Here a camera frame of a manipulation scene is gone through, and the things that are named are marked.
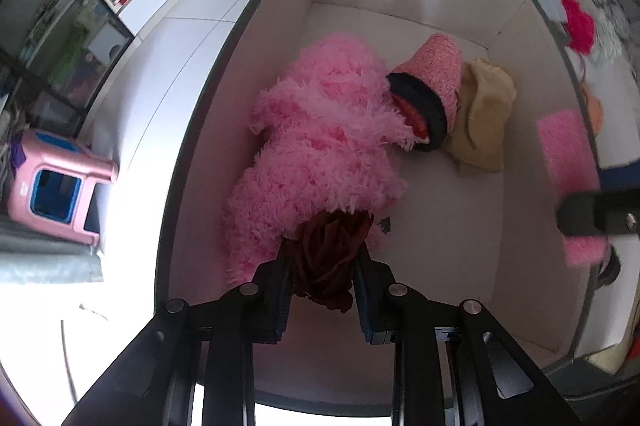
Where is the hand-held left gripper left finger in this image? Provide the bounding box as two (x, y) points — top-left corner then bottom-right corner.
(60, 241), (295, 426)

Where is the dark red fabric rose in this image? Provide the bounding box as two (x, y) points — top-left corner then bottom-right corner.
(292, 210), (375, 313)

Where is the pink knitted pouch black rim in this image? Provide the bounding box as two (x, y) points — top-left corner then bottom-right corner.
(387, 34), (465, 154)

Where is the light blue padded sheet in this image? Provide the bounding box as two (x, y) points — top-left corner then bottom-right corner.
(537, 0), (569, 23)

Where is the glass door cabinet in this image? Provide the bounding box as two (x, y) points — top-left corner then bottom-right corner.
(0, 0), (136, 142)

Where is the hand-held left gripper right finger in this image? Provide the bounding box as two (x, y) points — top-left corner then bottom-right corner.
(353, 242), (586, 426)

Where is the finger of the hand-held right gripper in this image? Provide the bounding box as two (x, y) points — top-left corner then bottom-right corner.
(598, 162), (640, 193)
(556, 189), (640, 238)

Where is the pink sponge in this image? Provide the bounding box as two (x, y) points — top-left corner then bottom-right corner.
(536, 107), (611, 268)

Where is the magenta fluffy cloth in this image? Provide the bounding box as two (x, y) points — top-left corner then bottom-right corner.
(560, 0), (597, 55)

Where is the pink fluffy cloth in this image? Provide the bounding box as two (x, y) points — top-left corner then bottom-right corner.
(220, 33), (408, 287)

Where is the beige cloth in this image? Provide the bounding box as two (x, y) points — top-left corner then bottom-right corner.
(442, 58), (518, 174)

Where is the pale green fluffy cloth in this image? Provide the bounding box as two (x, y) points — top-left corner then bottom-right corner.
(594, 0), (632, 63)

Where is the pink plastic stool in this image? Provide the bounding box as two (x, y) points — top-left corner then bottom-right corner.
(6, 129), (120, 248)

